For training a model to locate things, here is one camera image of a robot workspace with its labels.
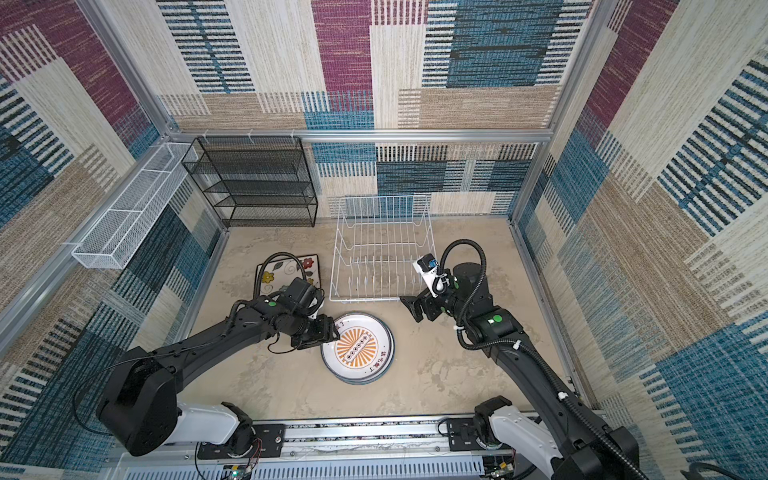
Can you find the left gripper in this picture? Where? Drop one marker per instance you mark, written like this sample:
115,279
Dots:
325,333

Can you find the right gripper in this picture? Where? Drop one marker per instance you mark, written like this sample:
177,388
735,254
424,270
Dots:
427,301

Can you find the white round plate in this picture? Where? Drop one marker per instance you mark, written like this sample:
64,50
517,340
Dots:
364,351

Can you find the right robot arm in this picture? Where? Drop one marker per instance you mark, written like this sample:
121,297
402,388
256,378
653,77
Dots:
570,441

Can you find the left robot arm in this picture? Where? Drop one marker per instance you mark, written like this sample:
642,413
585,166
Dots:
139,405

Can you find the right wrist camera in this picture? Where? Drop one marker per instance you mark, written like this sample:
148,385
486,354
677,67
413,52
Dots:
436,280

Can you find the white wire dish rack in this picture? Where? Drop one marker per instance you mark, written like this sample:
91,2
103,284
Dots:
378,240

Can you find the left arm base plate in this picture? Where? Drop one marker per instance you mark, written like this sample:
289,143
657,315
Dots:
264,441

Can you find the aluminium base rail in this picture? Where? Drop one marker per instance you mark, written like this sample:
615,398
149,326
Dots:
390,447

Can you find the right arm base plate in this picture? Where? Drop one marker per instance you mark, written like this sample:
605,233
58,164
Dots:
463,436

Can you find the black wire shelf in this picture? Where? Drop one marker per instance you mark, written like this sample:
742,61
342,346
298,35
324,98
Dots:
254,181

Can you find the white mesh wall basket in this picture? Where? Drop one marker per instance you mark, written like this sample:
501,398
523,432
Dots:
119,232

